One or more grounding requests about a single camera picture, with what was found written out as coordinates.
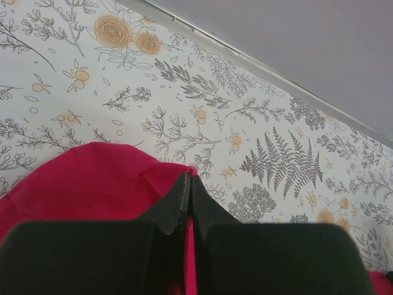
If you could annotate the floral patterned table mat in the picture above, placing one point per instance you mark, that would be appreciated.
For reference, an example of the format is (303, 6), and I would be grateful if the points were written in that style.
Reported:
(74, 72)

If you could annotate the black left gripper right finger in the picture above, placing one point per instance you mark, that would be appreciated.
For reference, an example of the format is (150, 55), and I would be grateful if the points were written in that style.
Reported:
(267, 258)

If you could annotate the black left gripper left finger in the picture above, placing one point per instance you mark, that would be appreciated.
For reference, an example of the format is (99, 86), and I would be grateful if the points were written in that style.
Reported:
(140, 256)

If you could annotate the pink t-shirt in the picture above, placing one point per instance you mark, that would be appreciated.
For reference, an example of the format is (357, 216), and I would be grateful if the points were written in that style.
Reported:
(116, 182)

